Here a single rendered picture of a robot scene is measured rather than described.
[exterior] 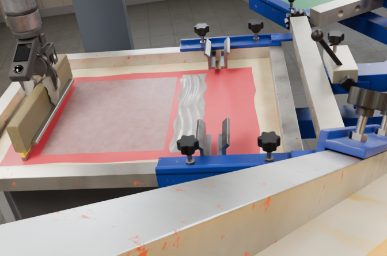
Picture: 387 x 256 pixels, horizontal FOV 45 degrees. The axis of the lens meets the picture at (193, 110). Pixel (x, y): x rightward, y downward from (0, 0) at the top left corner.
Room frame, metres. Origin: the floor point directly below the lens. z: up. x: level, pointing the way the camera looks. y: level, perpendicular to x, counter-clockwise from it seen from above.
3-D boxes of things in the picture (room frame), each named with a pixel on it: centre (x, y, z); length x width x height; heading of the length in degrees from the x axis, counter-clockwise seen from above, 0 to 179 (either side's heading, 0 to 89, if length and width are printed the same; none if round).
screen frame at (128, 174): (1.04, 0.14, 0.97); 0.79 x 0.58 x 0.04; 82
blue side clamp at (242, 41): (1.29, -0.13, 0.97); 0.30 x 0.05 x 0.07; 82
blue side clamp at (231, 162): (0.73, -0.06, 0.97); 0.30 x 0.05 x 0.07; 82
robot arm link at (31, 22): (1.09, 0.38, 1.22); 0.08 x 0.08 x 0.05
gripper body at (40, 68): (1.09, 0.38, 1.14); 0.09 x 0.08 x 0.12; 173
